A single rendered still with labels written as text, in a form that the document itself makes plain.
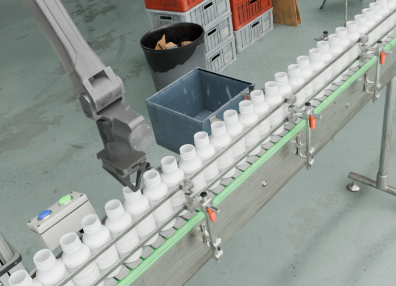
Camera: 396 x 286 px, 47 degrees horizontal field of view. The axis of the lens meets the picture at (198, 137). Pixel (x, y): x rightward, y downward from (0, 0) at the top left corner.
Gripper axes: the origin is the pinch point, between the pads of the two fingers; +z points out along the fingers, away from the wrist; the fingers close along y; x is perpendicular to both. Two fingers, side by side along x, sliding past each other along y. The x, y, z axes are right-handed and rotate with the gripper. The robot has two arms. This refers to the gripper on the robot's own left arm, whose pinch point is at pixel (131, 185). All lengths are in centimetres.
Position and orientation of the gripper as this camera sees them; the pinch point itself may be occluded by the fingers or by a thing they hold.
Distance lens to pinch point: 104.9
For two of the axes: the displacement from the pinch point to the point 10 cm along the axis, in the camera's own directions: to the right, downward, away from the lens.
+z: 1.6, 8.0, 5.7
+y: -7.2, -3.0, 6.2
